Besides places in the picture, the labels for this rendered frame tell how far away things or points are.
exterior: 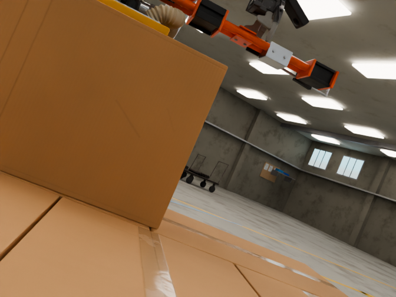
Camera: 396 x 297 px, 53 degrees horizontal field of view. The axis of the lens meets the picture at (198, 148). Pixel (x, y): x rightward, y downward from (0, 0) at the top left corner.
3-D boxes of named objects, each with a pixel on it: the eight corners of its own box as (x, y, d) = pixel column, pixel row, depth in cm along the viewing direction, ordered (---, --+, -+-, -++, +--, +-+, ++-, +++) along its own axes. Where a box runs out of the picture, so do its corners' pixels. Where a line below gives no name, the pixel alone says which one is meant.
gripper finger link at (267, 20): (250, 33, 100) (255, 11, 105) (270, 43, 102) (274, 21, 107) (256, 25, 98) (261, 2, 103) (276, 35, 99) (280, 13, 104)
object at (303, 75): (307, 75, 107) (314, 58, 107) (294, 78, 114) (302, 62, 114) (332, 88, 109) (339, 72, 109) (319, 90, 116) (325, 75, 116)
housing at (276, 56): (265, 55, 105) (271, 40, 105) (256, 59, 111) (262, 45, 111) (287, 67, 106) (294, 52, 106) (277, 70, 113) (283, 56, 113)
